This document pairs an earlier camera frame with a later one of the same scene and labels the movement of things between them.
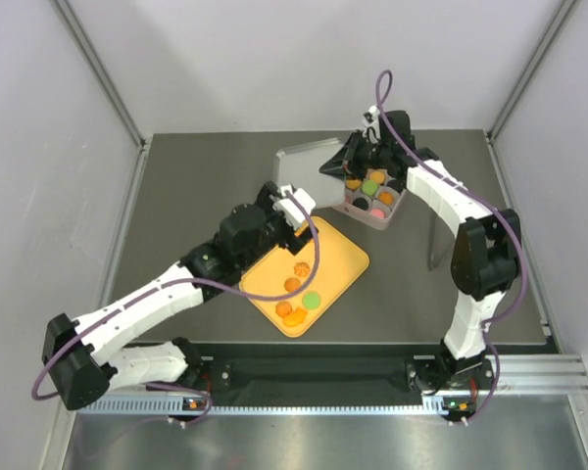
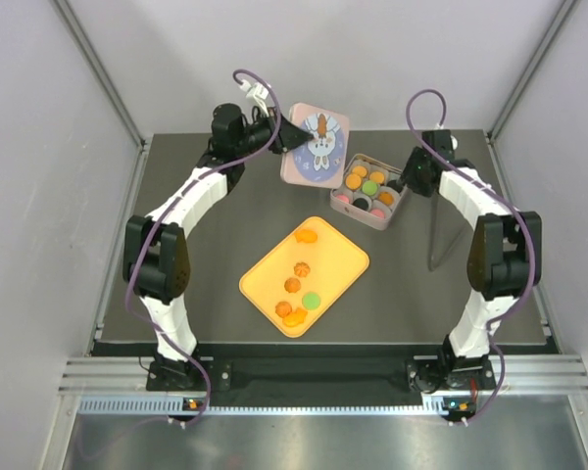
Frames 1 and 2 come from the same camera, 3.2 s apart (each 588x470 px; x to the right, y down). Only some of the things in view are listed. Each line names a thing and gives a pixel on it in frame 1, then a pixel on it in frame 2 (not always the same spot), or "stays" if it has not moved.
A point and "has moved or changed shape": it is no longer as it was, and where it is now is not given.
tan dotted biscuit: x=377 y=176 stays
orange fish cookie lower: x=295 y=318 stays
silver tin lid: x=300 y=165 has moved or changed shape
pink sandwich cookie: x=378 y=213 stays
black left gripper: x=291 y=242 → x=289 y=136
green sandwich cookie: x=369 y=187 stays
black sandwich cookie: x=398 y=184 stays
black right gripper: x=345 y=163 → x=408 y=175
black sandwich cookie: x=361 y=203 stays
